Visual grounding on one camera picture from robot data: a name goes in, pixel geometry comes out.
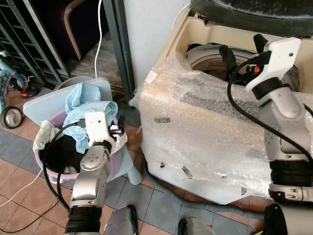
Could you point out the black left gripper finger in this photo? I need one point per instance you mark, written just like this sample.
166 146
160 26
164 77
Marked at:
121 121

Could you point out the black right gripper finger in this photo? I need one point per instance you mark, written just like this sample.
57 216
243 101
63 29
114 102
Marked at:
229 56
260 44

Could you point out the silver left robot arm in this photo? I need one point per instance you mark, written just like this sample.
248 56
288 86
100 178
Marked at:
93 169

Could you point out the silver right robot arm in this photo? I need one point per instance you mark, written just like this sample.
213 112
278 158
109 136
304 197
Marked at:
283 127

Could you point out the dark washing machine lid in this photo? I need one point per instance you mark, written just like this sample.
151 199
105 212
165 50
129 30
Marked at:
249 17

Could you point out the beige top-load washing machine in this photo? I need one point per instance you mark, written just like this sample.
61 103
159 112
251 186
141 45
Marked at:
195 127

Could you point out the white garment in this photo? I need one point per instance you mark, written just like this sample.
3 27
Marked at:
120 143

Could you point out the purple plastic laundry basin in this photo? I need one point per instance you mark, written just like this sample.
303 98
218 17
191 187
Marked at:
116 161

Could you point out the light blue towel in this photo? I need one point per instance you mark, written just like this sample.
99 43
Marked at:
80 105

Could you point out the black garment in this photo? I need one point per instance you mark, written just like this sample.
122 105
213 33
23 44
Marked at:
61 152

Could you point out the beige garment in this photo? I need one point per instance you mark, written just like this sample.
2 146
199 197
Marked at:
45 134

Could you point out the light blue plastic stool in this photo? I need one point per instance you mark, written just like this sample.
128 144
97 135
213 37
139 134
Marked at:
41 105

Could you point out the clear bubble wrap sheet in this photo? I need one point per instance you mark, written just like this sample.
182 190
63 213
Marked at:
205 137

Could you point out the grey left robot foot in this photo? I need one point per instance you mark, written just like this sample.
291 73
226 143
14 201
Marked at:
120 223

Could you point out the grey robot foot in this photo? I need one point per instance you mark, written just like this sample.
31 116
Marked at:
120 223
195 227

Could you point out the small red blue toy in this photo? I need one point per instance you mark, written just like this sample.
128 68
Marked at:
30 91

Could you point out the blue children's tricycle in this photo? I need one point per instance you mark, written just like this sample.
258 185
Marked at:
10 117

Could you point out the wooden chair purple seat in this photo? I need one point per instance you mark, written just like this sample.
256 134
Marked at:
73 24

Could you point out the grey right robot foot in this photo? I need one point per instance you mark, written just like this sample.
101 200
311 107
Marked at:
195 227

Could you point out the dark metal grille gate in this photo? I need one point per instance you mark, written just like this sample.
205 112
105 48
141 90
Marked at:
24 39

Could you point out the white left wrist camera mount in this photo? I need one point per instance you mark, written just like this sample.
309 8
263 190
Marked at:
96 126

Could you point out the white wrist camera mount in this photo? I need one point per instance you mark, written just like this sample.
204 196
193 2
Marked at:
96 126
276 58

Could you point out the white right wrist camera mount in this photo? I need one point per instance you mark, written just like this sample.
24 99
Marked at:
276 58

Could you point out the dark grey door post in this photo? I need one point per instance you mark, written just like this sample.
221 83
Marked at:
117 44

